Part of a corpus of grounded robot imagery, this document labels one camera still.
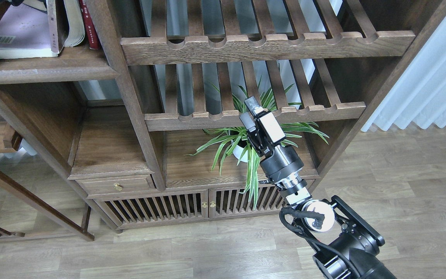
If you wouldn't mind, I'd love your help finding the white pleated curtain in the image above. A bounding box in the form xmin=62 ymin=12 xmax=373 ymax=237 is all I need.
xmin=361 ymin=17 xmax=446 ymax=132

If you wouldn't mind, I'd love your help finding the cream paged standing book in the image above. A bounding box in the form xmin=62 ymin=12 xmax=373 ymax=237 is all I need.
xmin=63 ymin=0 xmax=86 ymax=47

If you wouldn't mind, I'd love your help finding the dark red book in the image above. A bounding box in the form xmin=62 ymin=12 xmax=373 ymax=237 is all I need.
xmin=46 ymin=0 xmax=69 ymax=55

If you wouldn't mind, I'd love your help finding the dark wooden bookshelf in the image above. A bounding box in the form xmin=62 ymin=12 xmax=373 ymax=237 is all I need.
xmin=0 ymin=0 xmax=446 ymax=230

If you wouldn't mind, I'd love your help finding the pale purple white book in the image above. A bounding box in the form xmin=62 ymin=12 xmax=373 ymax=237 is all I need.
xmin=0 ymin=4 xmax=58 ymax=59

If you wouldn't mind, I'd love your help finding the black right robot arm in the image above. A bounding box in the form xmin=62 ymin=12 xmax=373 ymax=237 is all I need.
xmin=240 ymin=97 xmax=395 ymax=279

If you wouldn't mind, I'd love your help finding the white plant pot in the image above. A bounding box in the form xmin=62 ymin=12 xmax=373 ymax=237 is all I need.
xmin=233 ymin=141 xmax=261 ymax=165

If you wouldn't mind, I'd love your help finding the red spine standing book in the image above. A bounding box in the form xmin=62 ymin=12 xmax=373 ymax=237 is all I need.
xmin=79 ymin=0 xmax=100 ymax=50

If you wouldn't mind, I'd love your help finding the green spider plant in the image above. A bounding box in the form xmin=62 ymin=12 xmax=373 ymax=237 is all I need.
xmin=187 ymin=87 xmax=329 ymax=209

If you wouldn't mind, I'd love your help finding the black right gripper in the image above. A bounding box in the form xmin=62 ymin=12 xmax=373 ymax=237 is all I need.
xmin=239 ymin=97 xmax=312 ymax=205

